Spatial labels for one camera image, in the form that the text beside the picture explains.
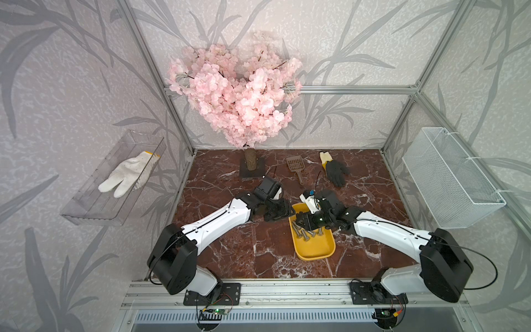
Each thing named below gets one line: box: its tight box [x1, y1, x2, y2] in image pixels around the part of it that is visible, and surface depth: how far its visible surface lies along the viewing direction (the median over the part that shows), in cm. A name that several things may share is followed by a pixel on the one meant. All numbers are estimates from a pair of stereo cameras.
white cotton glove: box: [98, 150, 161, 199], surface depth 68 cm
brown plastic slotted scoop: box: [286, 155, 305, 185], surface depth 114 cm
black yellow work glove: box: [319, 151, 350, 188], surface depth 111 cm
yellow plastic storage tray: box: [289, 202, 337, 261], surface depth 86 cm
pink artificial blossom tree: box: [167, 44, 303, 178], surface depth 68 cm
